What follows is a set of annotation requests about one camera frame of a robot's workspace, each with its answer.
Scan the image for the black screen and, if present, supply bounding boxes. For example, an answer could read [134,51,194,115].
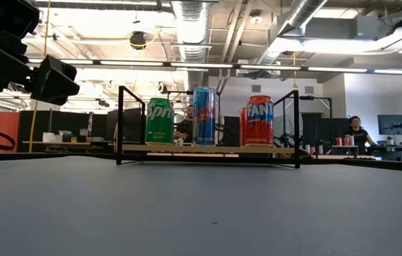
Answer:
[221,115,241,147]

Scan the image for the blue silver Red Bull can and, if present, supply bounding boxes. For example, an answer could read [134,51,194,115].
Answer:
[191,87,218,146]

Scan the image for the wooden desk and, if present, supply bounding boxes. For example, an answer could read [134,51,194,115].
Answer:
[21,140,112,146]

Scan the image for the wooden shelf black metal legs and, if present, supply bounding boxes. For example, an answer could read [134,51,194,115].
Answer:
[115,85,301,169]

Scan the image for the black computer monitor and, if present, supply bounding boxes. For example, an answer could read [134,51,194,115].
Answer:
[377,114,402,136]

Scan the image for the black ceiling device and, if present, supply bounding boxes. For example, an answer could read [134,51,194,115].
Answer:
[129,31,147,50]

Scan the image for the yellow cable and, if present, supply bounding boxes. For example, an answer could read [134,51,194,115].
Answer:
[28,0,52,154]

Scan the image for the silver ribbed ceiling duct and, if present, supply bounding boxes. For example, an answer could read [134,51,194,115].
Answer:
[257,0,329,65]
[171,0,211,90]

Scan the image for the green Sprite can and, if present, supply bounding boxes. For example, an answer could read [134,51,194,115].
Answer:
[144,97,176,145]

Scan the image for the blue-grey table mat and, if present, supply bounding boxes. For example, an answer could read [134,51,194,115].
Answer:
[0,156,402,256]

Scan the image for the ceiling light strip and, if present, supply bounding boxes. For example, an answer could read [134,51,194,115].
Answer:
[239,64,302,71]
[170,62,234,69]
[28,58,95,65]
[99,60,165,67]
[307,66,369,74]
[373,68,402,76]

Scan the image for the red Fanta strawberry can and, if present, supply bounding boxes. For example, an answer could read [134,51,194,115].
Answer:
[239,107,247,146]
[245,95,275,147]

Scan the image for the person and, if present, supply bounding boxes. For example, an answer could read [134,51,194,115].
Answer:
[344,115,379,147]
[174,104,195,144]

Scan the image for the black partition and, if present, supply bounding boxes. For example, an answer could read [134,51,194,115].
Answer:
[18,110,108,153]

